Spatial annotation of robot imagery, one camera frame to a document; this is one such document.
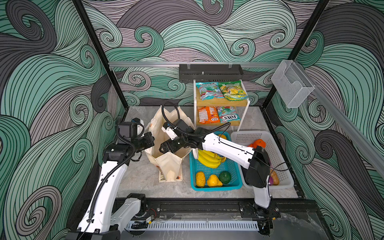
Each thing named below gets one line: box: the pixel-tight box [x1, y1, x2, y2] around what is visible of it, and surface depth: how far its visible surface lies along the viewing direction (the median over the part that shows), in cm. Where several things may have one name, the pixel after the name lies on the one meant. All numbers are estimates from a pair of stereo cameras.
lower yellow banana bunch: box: [197, 149, 226, 169], surface depth 88 cm
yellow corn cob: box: [196, 171, 206, 188], surface depth 81 cm
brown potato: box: [270, 168, 280, 186], surface depth 80 cm
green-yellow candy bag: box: [218, 80, 248, 102], surface depth 80 cm
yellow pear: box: [207, 174, 223, 188], surface depth 80 cm
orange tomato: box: [249, 139, 266, 149], surface depth 94 cm
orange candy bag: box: [197, 106, 220, 124], surface depth 94 cm
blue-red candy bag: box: [195, 82, 225, 101], surface depth 79 cm
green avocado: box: [219, 171, 231, 184], surface depth 81 cm
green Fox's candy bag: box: [216, 106, 241, 124], surface depth 93 cm
